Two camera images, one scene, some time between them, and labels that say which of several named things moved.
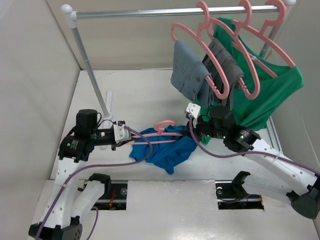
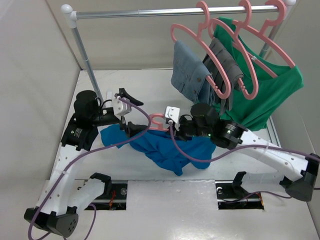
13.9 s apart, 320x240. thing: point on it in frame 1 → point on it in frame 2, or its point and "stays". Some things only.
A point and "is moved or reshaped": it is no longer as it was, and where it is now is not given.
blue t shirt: (166, 146) is moved or reshaped
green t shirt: (264, 88) stays
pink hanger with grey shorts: (235, 32) stays
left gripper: (120, 143) → (131, 128)
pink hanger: (160, 133) → (160, 127)
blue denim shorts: (188, 75) stays
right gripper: (195, 123) → (179, 133)
